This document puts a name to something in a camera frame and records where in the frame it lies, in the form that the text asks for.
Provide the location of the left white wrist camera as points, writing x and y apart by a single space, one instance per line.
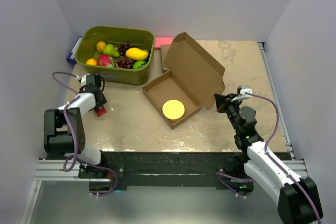
83 80

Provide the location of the small folded cardboard box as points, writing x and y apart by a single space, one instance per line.
164 50

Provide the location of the purple rectangular box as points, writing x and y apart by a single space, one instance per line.
70 58

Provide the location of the red rectangular packet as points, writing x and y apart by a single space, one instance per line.
100 111

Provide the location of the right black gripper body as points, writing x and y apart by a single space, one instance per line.
232 108

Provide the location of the orange fruit back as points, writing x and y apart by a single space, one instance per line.
100 47

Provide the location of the purple grapes back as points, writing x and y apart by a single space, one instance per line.
124 47

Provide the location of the orange round sponge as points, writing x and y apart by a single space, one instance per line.
173 109

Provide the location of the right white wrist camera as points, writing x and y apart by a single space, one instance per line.
243 93

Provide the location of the large cardboard box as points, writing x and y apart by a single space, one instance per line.
194 76

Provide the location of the olive green plastic bin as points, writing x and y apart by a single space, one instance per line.
141 39

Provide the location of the orange fruit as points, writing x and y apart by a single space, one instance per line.
91 62
100 47

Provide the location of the green pear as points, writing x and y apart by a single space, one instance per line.
111 51

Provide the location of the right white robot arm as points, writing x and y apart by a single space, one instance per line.
297 198

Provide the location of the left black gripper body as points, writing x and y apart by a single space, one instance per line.
103 100

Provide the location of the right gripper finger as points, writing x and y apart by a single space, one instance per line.
232 97
220 102

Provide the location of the yellow mango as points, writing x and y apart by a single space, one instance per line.
137 54

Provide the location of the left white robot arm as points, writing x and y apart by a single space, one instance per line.
64 132

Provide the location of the pink sticky note pad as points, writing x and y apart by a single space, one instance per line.
162 41

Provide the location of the purple grapes front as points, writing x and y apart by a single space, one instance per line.
125 62

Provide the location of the purple grapes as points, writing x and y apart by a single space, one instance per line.
124 47
125 62

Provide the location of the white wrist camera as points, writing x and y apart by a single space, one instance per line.
83 80
243 93

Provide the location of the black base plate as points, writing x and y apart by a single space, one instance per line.
159 169

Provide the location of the orange fruit front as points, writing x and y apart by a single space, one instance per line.
91 62

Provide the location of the green round fruit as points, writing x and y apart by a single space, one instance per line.
139 65

